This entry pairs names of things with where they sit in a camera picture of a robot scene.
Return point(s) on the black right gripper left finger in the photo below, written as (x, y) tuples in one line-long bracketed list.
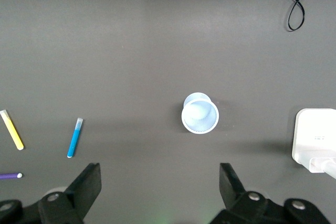
[(78, 195)]

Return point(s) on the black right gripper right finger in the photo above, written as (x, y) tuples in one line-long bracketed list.
[(236, 197)]

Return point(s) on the blue marker with clear cap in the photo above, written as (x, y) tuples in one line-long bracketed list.
[(73, 140)]

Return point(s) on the purple marker with clear cap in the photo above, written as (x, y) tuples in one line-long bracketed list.
[(8, 176)]

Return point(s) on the translucent blue plastic cup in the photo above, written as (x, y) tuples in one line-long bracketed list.
[(199, 119)]

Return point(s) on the yellow marker with clear cap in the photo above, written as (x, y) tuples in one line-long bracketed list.
[(13, 132)]

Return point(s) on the white power adapter block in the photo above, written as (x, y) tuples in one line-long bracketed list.
[(312, 129)]

